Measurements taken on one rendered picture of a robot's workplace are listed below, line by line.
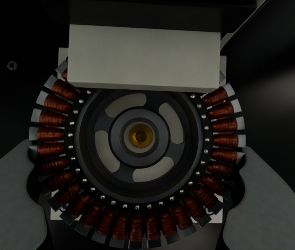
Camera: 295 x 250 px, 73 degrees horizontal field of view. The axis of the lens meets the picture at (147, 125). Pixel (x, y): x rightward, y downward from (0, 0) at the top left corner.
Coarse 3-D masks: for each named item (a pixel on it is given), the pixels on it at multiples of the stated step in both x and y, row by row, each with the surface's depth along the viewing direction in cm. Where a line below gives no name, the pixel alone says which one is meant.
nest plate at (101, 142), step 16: (64, 48) 18; (224, 64) 18; (64, 80) 17; (224, 80) 18; (128, 96) 18; (144, 96) 18; (112, 112) 18; (160, 112) 18; (128, 128) 18; (176, 128) 18; (96, 144) 17; (128, 144) 18; (112, 160) 17; (144, 176) 18; (160, 176) 18; (64, 208) 17
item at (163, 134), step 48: (48, 96) 10; (96, 96) 10; (192, 96) 10; (48, 144) 10; (192, 144) 12; (240, 144) 10; (48, 192) 10; (96, 192) 10; (144, 192) 11; (192, 192) 10; (96, 240) 10
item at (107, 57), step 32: (64, 0) 6; (96, 0) 6; (128, 0) 6; (160, 0) 6; (192, 0) 6; (224, 0) 6; (256, 0) 6; (96, 32) 8; (128, 32) 8; (160, 32) 8; (192, 32) 8; (224, 32) 8; (96, 64) 8; (128, 64) 8; (160, 64) 8; (192, 64) 8
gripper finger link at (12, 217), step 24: (24, 144) 10; (0, 168) 9; (24, 168) 9; (0, 192) 8; (24, 192) 8; (0, 216) 7; (24, 216) 7; (0, 240) 6; (24, 240) 6; (48, 240) 6
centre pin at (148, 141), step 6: (138, 126) 15; (144, 126) 15; (132, 132) 15; (138, 132) 15; (144, 132) 15; (150, 132) 15; (132, 138) 15; (138, 138) 15; (144, 138) 15; (150, 138) 15; (132, 144) 16; (138, 144) 15; (144, 144) 15
